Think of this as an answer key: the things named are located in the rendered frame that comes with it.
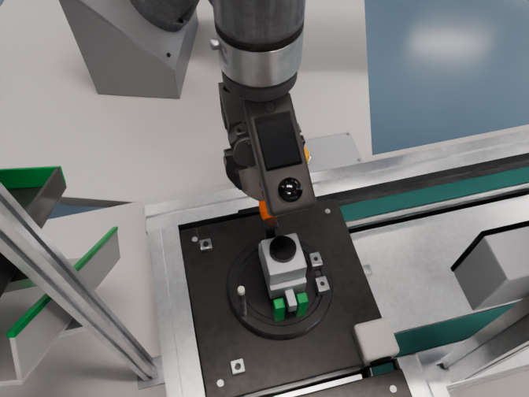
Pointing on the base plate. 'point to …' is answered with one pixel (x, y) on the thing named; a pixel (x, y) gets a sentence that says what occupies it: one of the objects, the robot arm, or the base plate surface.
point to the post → (490, 344)
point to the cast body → (283, 268)
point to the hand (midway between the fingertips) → (264, 198)
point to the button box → (332, 152)
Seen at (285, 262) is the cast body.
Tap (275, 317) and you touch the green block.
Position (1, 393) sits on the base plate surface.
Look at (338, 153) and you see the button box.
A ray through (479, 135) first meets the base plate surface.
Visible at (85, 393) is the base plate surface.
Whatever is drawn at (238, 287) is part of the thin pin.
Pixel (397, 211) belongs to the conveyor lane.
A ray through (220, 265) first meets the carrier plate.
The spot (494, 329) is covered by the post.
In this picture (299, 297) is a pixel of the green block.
